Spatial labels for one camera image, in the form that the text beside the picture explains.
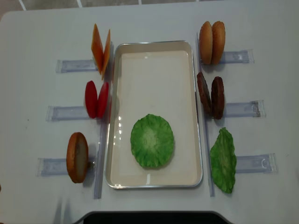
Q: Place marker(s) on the green lettuce leaf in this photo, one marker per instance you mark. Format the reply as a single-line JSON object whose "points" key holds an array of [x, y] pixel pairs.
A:
{"points": [[223, 161], [152, 141]]}

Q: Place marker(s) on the right red tomato slice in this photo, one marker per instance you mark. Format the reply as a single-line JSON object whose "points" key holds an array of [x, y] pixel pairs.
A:
{"points": [[102, 100]]}

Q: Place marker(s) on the red tomato slice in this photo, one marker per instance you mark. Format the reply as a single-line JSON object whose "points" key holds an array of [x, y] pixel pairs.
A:
{"points": [[102, 100], [91, 99]]}

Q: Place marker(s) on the left brown meat patty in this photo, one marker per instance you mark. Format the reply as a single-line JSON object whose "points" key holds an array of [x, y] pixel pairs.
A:
{"points": [[204, 94]]}

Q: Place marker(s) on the brown meat patty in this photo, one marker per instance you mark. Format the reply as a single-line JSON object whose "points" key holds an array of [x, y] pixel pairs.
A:
{"points": [[217, 98], [204, 94]]}

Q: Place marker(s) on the left red tomato slice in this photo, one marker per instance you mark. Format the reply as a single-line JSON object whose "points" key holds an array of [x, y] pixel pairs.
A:
{"points": [[91, 99]]}

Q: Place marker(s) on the right brown meat patty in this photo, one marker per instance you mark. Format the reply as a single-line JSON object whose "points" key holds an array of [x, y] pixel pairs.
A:
{"points": [[217, 98]]}

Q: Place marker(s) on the right orange cheese slice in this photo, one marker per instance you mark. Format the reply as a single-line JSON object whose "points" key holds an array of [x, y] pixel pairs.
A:
{"points": [[106, 55]]}

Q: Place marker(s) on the orange cheese slice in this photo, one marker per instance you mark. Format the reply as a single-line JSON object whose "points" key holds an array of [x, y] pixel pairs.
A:
{"points": [[106, 55], [97, 49]]}

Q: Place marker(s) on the left orange cheese slice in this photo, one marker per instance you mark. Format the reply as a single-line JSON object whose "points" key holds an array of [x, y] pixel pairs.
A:
{"points": [[97, 49]]}

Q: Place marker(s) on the standing bread slice left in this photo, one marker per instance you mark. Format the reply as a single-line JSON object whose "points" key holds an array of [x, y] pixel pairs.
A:
{"points": [[77, 157]]}

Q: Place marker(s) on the white rectangular metal tray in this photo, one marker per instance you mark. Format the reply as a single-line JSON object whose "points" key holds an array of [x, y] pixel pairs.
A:
{"points": [[154, 78]]}

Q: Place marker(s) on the left clear acrylic rack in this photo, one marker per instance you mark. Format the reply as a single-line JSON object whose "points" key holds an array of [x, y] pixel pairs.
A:
{"points": [[49, 166]]}

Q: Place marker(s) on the clear acrylic rack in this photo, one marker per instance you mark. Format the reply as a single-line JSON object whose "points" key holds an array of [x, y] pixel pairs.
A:
{"points": [[49, 166], [265, 163]]}

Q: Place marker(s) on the left bun slice top right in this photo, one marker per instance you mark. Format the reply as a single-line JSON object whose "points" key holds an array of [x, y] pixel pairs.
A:
{"points": [[206, 42]]}

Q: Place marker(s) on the bun slice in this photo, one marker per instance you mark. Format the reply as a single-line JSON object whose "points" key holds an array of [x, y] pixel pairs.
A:
{"points": [[218, 30], [206, 42]]}

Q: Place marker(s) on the right clear acrylic rack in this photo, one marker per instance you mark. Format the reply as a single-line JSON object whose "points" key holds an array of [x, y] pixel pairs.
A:
{"points": [[265, 163]]}

